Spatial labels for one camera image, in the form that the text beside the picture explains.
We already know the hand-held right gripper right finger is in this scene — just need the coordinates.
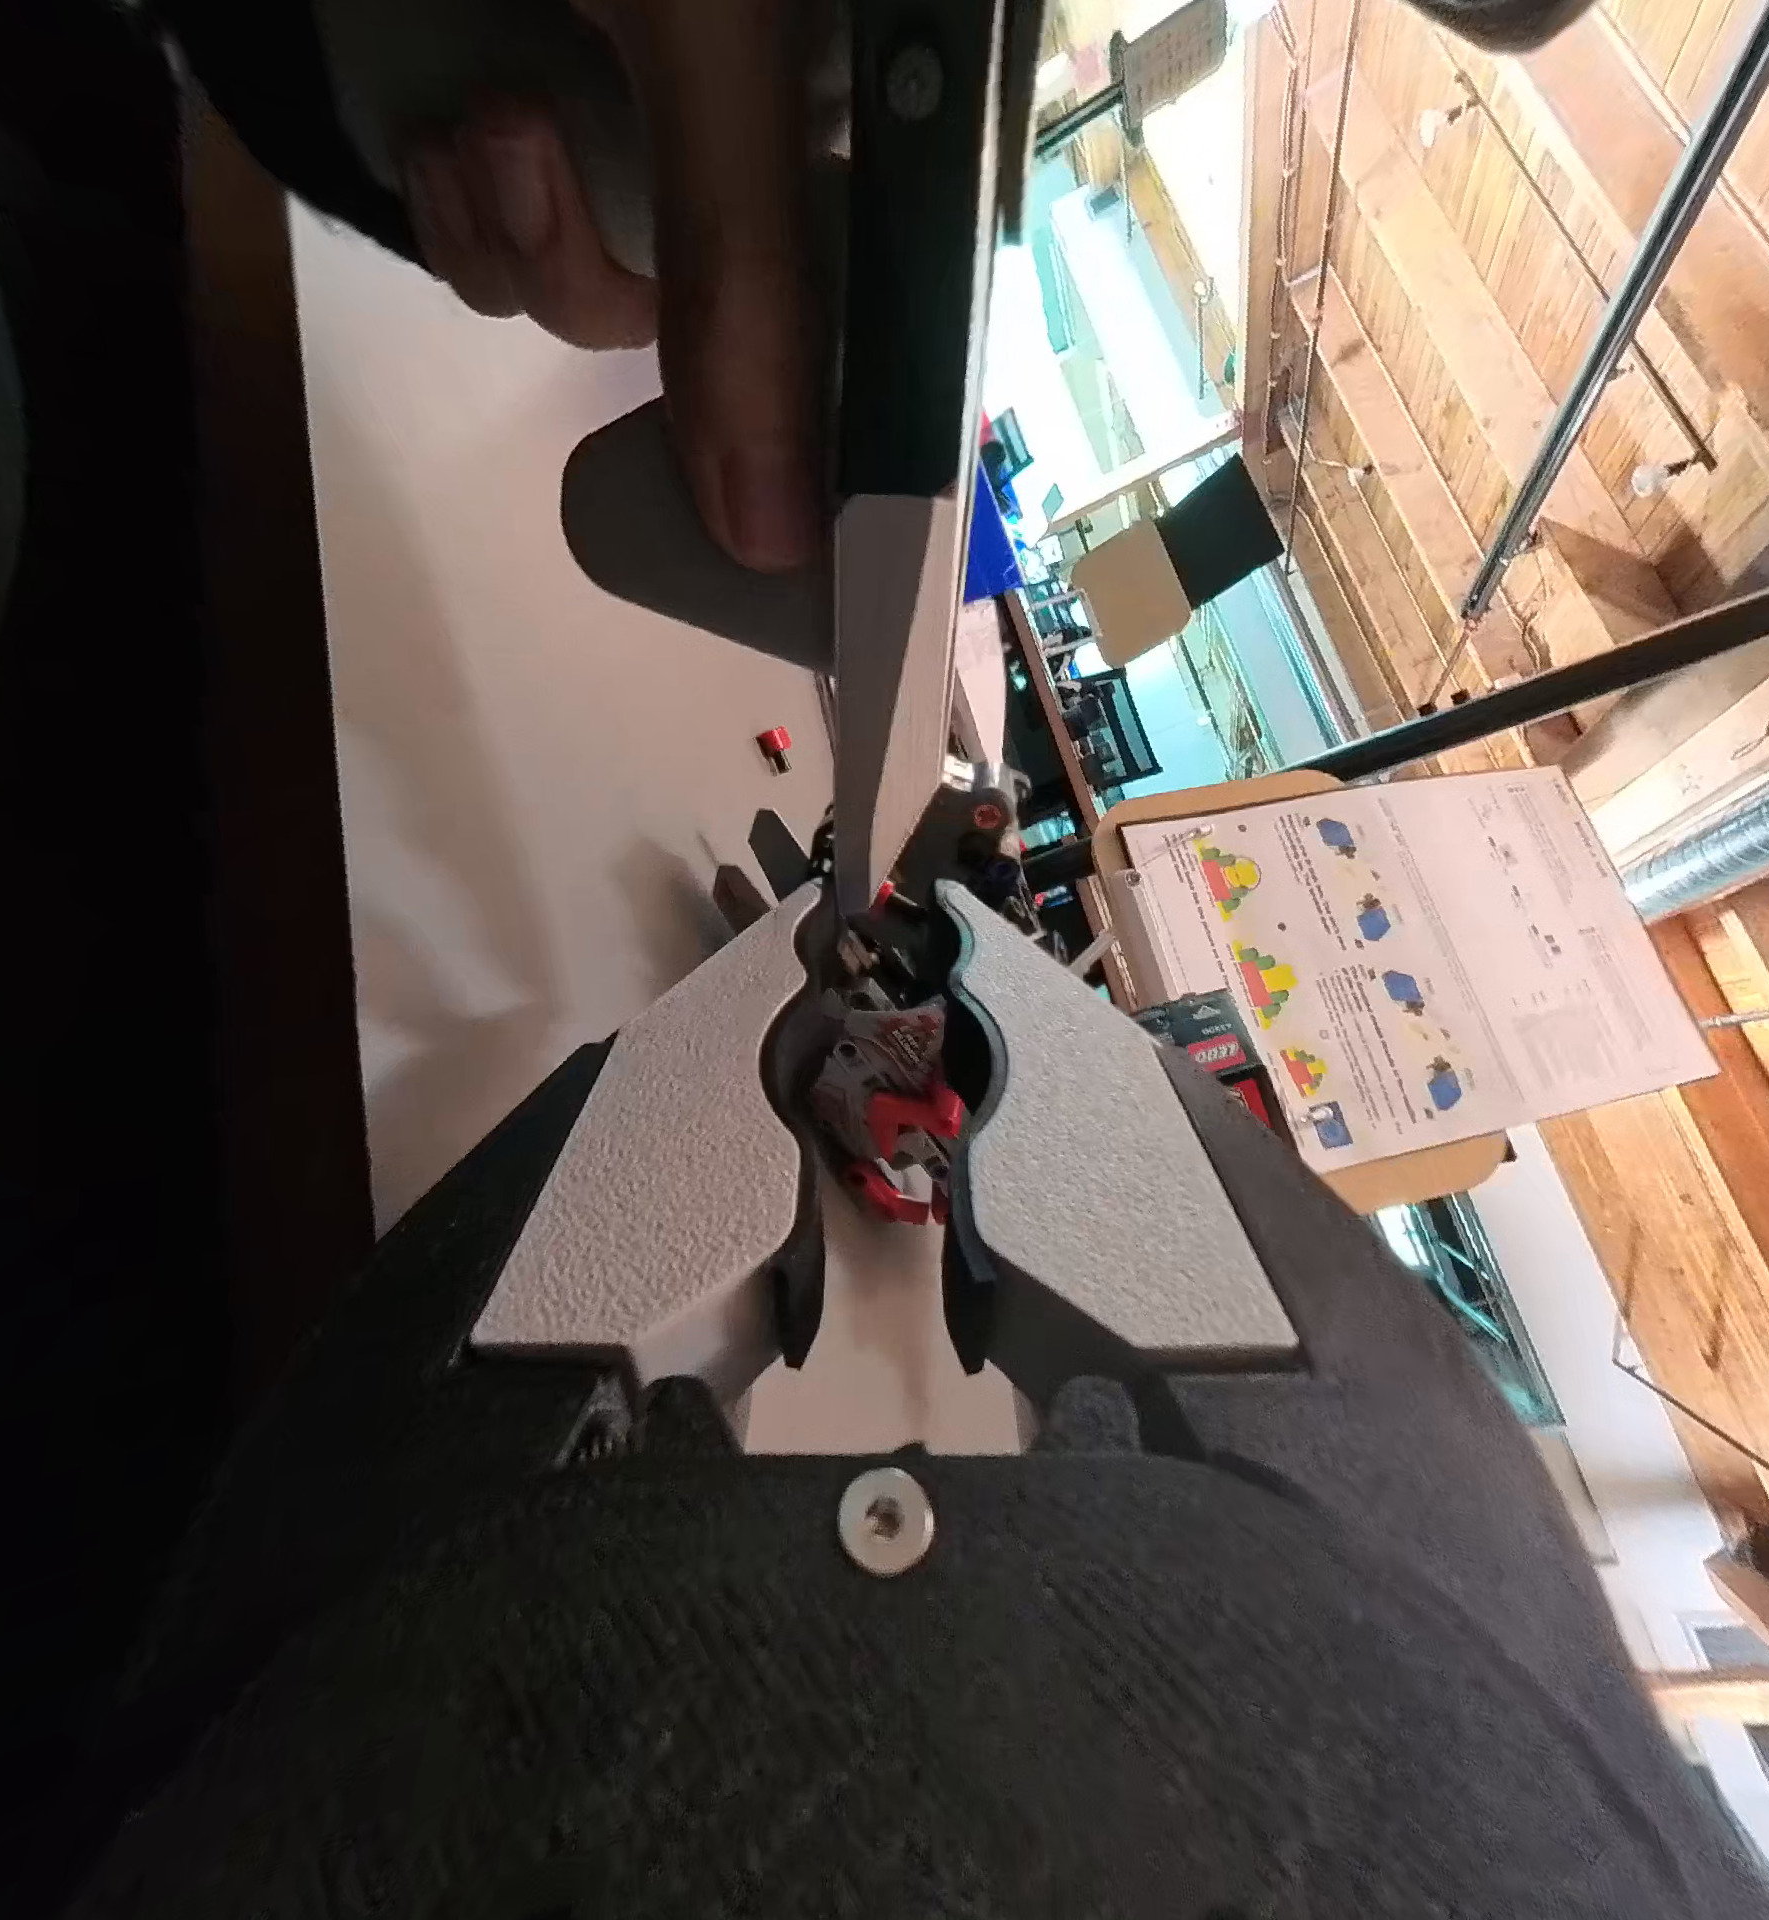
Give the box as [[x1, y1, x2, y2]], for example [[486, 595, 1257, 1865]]
[[931, 879, 1305, 1393]]

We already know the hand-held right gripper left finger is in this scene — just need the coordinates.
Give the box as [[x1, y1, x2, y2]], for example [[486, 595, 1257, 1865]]
[[468, 882, 834, 1407]]

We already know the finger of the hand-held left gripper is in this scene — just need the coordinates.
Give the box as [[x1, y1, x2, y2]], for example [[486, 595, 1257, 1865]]
[[827, 491, 964, 919]]

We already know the grey red toy brick truck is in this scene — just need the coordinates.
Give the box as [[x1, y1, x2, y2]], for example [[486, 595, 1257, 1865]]
[[804, 756, 1043, 1230]]

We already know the person's left hand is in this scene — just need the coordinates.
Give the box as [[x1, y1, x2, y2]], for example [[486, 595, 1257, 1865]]
[[401, 0, 834, 574]]

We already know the blue storage bin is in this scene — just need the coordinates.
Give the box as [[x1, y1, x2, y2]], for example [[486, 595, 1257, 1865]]
[[968, 457, 1030, 605]]

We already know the black toy set box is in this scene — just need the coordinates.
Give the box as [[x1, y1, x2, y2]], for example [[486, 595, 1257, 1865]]
[[1134, 991, 1275, 1130]]

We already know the black tan hanging panel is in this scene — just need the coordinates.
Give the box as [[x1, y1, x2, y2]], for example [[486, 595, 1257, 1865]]
[[1067, 455, 1288, 673]]

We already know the panel light on stand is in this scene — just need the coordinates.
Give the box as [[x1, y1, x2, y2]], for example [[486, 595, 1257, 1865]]
[[1108, 0, 1230, 125]]

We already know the printed instruction sheet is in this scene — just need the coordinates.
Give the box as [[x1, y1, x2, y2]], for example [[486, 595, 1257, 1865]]
[[1124, 768, 1719, 1175]]

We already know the black stand pole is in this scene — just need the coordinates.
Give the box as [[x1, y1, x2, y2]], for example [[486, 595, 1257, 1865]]
[[1296, 567, 1769, 785]]

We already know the silver ceiling pipe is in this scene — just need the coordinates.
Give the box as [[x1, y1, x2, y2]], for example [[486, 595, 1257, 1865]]
[[1460, 0, 1769, 620]]

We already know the silver ventilation duct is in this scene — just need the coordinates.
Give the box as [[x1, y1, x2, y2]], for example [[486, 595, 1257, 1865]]
[[1618, 750, 1769, 923]]

